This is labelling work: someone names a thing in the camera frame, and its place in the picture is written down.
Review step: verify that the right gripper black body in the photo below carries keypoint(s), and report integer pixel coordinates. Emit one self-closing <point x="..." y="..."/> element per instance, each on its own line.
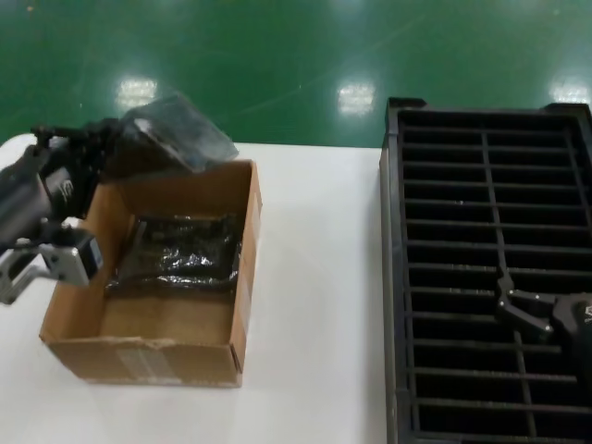
<point x="578" y="324"/>

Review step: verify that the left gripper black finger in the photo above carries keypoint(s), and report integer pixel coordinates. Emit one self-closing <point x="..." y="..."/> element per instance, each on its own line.
<point x="102" y="162"/>
<point x="104" y="134"/>

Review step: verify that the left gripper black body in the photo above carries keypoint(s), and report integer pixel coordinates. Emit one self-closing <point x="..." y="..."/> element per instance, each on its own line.
<point x="69" y="180"/>

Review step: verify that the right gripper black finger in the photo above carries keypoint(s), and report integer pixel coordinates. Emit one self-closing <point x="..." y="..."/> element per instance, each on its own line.
<point x="532" y="300"/>
<point x="527" y="326"/>

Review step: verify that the translucent grey antistatic bag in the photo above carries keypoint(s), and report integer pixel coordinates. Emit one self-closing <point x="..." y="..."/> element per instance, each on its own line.
<point x="199" y="134"/>

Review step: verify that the black slotted plastic container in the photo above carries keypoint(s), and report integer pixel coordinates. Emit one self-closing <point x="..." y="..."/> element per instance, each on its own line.
<point x="485" y="250"/>

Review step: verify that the bagged graphics card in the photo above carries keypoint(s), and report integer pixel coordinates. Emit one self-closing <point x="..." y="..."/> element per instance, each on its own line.
<point x="180" y="250"/>

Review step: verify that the brown cardboard box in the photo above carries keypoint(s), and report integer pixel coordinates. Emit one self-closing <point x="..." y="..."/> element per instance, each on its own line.
<point x="185" y="361"/>

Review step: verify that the left wrist silver camera mount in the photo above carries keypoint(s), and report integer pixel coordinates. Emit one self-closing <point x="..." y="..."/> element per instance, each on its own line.
<point x="65" y="263"/>

